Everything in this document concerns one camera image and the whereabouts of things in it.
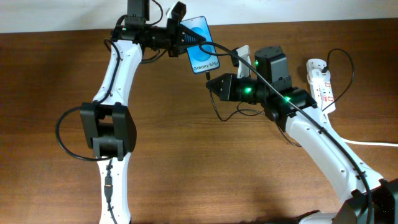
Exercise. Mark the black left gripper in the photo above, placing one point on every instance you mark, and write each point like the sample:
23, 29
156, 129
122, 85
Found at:
175, 38

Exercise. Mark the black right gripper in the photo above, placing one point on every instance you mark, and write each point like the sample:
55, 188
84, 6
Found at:
230, 83

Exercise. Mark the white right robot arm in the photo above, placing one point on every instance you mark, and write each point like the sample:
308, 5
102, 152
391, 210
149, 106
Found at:
366, 196

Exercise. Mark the white power extension socket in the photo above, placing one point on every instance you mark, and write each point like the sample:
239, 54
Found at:
320, 85

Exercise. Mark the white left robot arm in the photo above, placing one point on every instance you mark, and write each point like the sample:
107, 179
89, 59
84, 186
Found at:
108, 125

